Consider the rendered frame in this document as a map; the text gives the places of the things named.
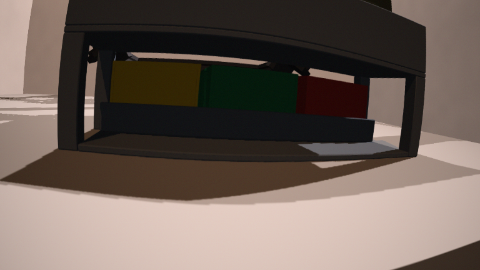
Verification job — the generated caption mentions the green open bin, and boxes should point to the green open bin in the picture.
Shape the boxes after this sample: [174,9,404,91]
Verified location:
[197,65,298,113]

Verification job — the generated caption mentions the dark grey shelf rack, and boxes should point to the dark grey shelf rack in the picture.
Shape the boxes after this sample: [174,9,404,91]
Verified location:
[57,0,426,162]

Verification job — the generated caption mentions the red bin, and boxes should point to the red bin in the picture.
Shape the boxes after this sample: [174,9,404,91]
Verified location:
[296,76,368,119]

